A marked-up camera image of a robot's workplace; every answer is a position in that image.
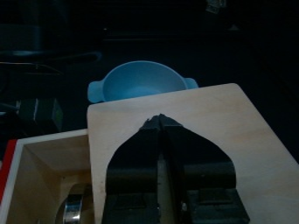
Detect blue bowl with handles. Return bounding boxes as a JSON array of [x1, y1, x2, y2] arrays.
[[87, 59, 200, 104]]

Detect dark green toy block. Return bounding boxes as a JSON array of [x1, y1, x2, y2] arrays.
[[14, 97, 64, 134]]

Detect silver frame corner bracket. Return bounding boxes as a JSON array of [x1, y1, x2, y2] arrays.
[[204, 0, 228, 15]]

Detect wooden drawer with red front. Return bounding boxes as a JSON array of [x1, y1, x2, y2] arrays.
[[0, 128, 96, 224]]

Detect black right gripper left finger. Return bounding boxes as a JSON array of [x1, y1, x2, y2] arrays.
[[101, 115, 164, 224]]

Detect round metal dough cutter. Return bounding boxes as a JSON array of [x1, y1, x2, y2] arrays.
[[56, 183, 95, 224]]

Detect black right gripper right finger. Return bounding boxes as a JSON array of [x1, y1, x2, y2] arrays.
[[159, 113, 251, 224]]

